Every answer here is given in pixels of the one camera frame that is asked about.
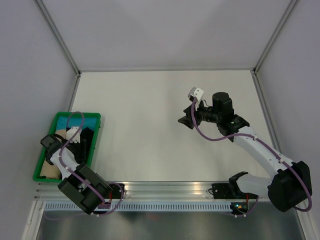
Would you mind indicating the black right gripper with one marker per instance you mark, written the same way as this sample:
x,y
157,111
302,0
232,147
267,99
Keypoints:
x,y
187,119

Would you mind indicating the black t shirt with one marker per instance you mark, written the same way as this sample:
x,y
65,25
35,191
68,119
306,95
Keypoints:
x,y
82,149

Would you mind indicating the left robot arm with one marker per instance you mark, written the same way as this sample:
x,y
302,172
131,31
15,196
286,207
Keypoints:
x,y
80,183

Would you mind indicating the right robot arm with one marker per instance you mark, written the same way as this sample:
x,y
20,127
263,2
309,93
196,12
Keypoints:
x,y
288,185

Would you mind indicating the rolled blue t shirt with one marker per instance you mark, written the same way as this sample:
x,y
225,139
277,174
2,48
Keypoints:
x,y
89,122

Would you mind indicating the rolled beige t shirt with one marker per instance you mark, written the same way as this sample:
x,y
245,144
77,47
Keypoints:
x,y
51,171

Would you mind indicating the green plastic tray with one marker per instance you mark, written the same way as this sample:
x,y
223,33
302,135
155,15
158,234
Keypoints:
x,y
52,130

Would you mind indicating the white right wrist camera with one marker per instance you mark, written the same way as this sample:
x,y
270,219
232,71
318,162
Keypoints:
x,y
196,95

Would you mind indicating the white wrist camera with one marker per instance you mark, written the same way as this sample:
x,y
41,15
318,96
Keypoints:
x,y
196,95
73,134

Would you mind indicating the right aluminium frame post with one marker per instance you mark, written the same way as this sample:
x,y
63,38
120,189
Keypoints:
x,y
276,32

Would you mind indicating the aluminium frame post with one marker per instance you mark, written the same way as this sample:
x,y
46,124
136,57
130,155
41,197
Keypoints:
x,y
276,32
40,4

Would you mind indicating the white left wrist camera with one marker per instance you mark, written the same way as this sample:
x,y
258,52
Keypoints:
x,y
73,134

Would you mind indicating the aluminium mounting rail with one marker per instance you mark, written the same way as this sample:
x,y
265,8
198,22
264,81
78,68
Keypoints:
x,y
142,191

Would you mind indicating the white slotted cable duct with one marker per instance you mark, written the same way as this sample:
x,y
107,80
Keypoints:
x,y
216,206

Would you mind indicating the left aluminium frame post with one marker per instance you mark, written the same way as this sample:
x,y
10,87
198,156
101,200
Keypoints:
x,y
40,4

